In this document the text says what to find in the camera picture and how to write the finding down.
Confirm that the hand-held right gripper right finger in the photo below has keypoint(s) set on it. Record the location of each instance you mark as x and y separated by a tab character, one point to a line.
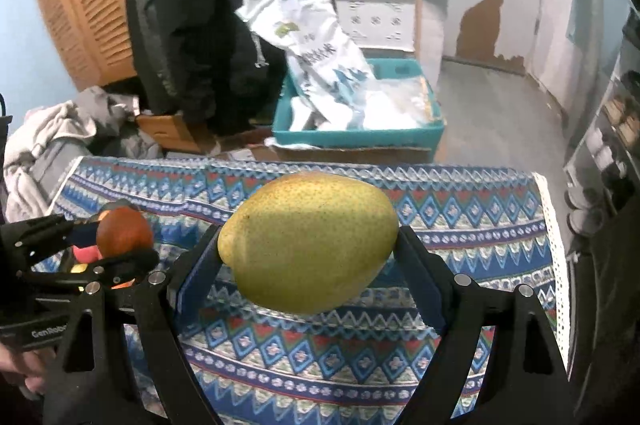
420	280

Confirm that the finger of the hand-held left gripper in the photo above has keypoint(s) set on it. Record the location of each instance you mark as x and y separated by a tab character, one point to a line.
85	235
125	265

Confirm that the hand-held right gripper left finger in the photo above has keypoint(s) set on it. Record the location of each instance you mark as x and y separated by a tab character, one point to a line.
197	275

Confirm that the dark red apple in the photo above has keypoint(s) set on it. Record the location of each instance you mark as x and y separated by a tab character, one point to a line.
125	235

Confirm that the person's left hand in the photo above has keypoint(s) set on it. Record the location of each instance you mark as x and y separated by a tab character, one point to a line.
20	365

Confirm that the small yellow fruit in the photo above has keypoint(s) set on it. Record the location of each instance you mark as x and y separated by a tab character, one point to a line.
79	268

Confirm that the blue patterned tablecloth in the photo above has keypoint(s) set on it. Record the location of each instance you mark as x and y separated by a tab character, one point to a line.
450	215

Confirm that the grey clothes pile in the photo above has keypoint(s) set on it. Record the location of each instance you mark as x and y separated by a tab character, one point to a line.
50	140

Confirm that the cardboard box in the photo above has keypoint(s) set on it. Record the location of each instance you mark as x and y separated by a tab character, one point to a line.
170	130

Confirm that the teal box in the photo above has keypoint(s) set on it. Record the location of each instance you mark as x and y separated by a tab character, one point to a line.
360	137

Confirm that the white cup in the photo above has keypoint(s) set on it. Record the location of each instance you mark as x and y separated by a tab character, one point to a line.
585	222

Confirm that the clear plastic bag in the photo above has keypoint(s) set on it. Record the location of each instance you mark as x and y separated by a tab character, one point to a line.
400	105

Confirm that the white printed bag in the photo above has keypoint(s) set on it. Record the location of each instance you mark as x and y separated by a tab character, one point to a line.
320	55

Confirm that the dark jacket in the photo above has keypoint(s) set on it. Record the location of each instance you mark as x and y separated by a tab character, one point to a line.
200	5

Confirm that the white plastic crate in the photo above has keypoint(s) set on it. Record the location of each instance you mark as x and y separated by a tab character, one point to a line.
375	20

